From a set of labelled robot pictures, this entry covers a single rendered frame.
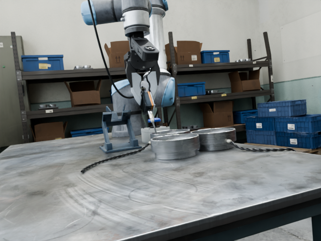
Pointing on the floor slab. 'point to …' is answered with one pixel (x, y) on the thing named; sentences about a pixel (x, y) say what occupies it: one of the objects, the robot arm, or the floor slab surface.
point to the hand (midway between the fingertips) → (146, 100)
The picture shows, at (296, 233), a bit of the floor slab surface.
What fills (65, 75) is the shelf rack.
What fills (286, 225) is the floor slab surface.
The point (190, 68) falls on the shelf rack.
